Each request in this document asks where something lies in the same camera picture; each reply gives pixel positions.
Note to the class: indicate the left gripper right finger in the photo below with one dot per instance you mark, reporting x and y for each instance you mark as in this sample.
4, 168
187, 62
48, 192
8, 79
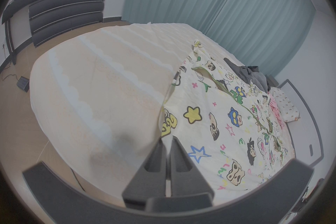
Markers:
189, 183

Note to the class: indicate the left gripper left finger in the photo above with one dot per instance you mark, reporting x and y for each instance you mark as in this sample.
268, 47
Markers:
147, 183

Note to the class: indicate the white printed pyjama top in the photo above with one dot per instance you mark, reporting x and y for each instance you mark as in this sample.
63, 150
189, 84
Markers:
223, 125

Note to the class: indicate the bed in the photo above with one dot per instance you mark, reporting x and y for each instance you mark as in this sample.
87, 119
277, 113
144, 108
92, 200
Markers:
91, 73

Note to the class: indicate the pink garment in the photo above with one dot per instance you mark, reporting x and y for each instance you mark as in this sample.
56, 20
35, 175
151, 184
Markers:
275, 112

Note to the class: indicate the dark grey garment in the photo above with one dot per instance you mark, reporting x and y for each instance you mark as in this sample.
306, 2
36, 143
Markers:
236, 69

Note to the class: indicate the grey knit garment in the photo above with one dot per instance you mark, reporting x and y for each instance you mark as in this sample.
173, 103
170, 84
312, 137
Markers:
258, 81

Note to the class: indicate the white printed pillow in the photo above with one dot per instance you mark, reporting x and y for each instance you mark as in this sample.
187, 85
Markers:
286, 104

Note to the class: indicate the grey bedside table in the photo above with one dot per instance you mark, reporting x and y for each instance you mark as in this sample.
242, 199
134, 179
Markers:
271, 80

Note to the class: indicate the small black box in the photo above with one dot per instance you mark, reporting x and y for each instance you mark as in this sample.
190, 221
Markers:
23, 83

